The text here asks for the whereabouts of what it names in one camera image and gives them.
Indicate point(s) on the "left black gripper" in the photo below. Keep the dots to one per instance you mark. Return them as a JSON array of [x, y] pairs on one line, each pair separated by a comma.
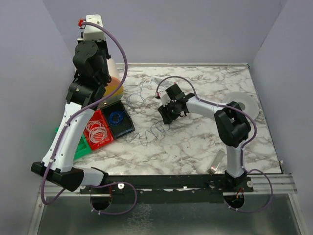
[[103, 49]]

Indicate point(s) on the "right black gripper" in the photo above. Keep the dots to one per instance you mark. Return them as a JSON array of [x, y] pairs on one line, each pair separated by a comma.
[[165, 114]]

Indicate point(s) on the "grey plastic cable spool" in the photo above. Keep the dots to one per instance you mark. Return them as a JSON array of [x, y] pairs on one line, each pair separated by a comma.
[[247, 103]]

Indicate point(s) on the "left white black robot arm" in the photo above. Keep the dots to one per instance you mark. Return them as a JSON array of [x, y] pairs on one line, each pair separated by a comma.
[[90, 79]]

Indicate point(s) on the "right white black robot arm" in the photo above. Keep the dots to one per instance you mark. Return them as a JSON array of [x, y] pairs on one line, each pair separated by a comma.
[[232, 125]]

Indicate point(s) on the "beige layered cylinder model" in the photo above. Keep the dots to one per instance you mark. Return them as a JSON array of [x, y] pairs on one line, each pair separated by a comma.
[[115, 76]]

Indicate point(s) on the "packaged protractor ruler set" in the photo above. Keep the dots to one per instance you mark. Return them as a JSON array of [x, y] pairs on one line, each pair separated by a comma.
[[154, 81]]

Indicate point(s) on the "black plastic bin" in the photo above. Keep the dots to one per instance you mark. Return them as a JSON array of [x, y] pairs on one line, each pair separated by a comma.
[[118, 120]]

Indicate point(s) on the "red plastic bin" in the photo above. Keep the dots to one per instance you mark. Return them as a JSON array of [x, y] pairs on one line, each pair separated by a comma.
[[97, 132]]

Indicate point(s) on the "grey metal clip tool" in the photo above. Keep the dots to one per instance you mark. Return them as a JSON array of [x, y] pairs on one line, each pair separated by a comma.
[[216, 162]]

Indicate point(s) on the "green plastic bin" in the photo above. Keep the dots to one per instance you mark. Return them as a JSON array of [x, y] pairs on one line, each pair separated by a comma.
[[82, 149]]

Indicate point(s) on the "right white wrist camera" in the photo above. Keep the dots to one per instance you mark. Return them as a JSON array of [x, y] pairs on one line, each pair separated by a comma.
[[164, 98]]

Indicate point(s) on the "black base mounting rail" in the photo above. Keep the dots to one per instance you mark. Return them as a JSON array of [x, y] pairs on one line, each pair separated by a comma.
[[167, 198]]

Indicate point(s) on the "aluminium extrusion frame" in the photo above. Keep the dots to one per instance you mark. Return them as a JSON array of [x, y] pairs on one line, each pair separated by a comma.
[[254, 184]]

